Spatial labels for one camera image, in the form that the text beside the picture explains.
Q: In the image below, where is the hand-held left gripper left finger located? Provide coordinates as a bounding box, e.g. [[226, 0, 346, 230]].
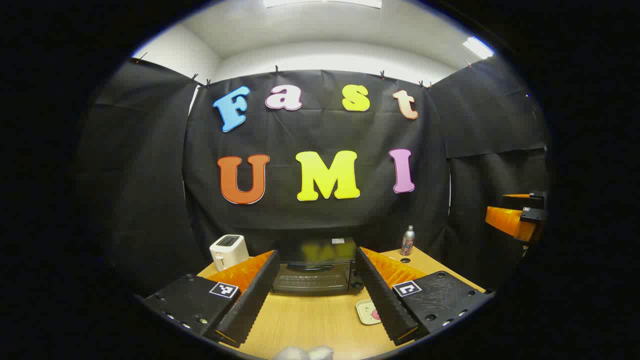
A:
[[141, 249, 281, 349]]

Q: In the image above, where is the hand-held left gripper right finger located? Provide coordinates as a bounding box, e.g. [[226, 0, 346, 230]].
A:
[[354, 246, 496, 347]]

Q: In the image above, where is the cream square plate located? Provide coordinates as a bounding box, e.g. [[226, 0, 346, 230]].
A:
[[355, 298, 383, 326]]

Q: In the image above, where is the black electric oven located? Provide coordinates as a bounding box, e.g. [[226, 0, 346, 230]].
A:
[[271, 237, 365, 296]]

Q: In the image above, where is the white toaster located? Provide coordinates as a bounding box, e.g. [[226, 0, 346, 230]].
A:
[[209, 234, 250, 272]]

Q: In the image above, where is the silver printed bottle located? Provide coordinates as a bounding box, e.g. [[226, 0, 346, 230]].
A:
[[400, 225, 416, 257]]

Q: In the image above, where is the small ceiling light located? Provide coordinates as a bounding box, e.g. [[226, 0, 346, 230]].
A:
[[462, 36, 496, 60]]

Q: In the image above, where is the long ceiling light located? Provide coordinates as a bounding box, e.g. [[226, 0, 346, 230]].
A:
[[262, 0, 383, 9]]

